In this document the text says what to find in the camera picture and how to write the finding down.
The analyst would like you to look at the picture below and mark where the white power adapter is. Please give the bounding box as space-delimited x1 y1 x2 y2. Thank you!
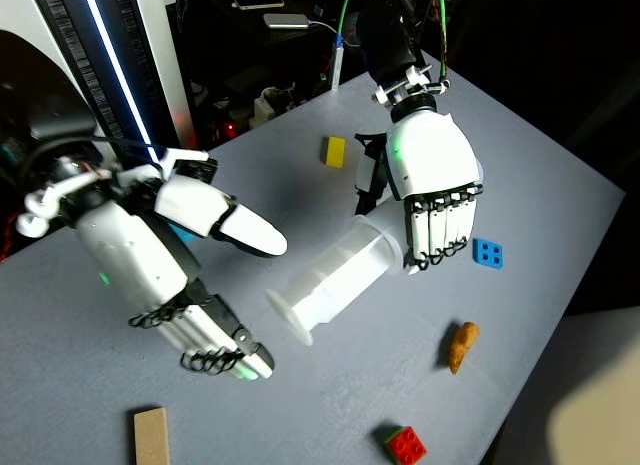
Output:
253 87 296 129

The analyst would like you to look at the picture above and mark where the yellow toy block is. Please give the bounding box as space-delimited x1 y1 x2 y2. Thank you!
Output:
319 136 347 170

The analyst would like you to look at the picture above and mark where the small light blue block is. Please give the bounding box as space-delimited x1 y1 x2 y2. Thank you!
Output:
168 222 197 244

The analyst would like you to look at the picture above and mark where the white column with black strips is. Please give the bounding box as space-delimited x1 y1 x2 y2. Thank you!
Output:
0 0 201 161

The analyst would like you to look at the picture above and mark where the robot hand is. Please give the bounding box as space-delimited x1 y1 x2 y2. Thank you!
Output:
74 175 289 382
353 109 485 277

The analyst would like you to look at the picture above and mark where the white usb plug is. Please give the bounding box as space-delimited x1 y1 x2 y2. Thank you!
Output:
329 40 346 90

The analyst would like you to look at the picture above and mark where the brown fried chicken toy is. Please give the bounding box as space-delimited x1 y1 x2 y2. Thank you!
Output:
446 321 481 375

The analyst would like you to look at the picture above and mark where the wooden block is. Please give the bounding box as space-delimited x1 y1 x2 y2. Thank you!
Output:
132 406 172 465

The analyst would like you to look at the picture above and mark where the red and green toy brick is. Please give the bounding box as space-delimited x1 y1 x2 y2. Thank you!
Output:
383 424 429 465

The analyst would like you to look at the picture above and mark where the large clear plastic syringe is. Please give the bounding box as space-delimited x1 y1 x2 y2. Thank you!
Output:
264 197 404 347

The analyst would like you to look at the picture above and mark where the grey power bank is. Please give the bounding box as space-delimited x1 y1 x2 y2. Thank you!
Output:
262 12 311 30

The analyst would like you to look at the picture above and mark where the blue block with four holes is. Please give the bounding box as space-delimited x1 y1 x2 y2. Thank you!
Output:
472 237 506 272

